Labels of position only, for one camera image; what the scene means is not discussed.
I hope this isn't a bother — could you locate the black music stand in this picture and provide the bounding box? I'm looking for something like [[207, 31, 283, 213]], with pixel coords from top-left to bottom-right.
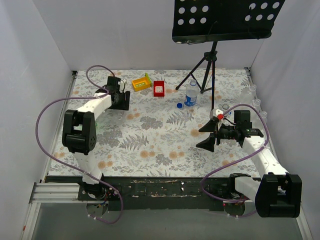
[[172, 0, 285, 94]]

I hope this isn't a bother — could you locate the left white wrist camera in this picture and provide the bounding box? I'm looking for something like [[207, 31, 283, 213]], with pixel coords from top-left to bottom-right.
[[119, 79, 127, 92]]

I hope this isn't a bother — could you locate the red plastic box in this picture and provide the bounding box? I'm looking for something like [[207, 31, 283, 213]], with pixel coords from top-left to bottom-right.
[[153, 80, 165, 97]]

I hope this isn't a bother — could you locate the small clear upright bottle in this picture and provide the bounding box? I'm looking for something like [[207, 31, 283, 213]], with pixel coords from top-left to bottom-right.
[[222, 103, 232, 117]]

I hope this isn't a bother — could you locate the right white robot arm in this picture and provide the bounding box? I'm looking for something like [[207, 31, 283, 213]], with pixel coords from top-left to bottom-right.
[[196, 108, 302, 218]]

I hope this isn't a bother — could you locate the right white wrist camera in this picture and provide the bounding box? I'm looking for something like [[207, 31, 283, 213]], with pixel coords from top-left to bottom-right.
[[209, 108, 224, 123]]

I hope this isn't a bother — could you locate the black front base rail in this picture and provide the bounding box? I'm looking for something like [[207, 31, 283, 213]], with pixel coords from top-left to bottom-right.
[[74, 176, 251, 213]]

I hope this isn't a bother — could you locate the clear Pepsi bottle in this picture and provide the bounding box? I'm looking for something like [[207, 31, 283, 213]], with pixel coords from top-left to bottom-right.
[[184, 79, 199, 107]]

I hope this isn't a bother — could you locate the floral tablecloth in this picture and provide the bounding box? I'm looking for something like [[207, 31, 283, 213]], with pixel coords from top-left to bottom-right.
[[44, 69, 272, 179]]

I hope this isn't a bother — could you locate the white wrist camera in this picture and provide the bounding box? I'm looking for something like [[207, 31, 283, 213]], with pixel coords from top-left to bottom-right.
[[209, 108, 224, 123], [119, 79, 127, 92]]

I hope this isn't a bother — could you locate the blue bottle cap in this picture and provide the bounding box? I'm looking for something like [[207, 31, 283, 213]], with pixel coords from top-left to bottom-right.
[[176, 103, 183, 109]]

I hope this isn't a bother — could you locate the yellow plastic box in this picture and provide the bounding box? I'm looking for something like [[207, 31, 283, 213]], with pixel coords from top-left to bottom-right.
[[131, 73, 152, 92]]

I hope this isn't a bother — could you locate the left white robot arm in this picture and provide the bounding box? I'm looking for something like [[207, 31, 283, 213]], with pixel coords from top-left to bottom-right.
[[62, 76, 131, 200]]

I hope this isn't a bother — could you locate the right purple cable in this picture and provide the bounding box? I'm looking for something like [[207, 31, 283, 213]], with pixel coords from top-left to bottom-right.
[[200, 103, 270, 218]]

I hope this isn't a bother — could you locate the clear bottle by wall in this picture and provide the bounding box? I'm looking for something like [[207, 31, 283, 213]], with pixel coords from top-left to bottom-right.
[[240, 84, 257, 103]]

